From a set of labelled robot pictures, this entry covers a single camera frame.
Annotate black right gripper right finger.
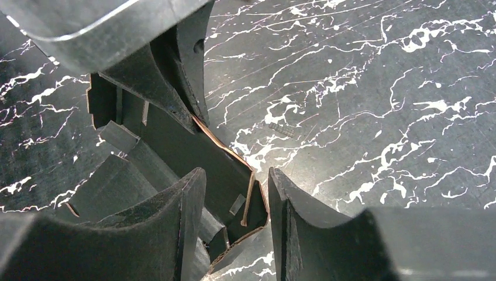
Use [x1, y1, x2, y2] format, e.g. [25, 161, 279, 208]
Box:
[268, 168, 495, 280]

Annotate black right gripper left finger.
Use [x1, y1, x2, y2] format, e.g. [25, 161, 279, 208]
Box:
[1, 167, 206, 280]

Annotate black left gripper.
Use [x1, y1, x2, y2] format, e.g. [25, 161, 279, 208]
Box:
[1, 0, 215, 134]

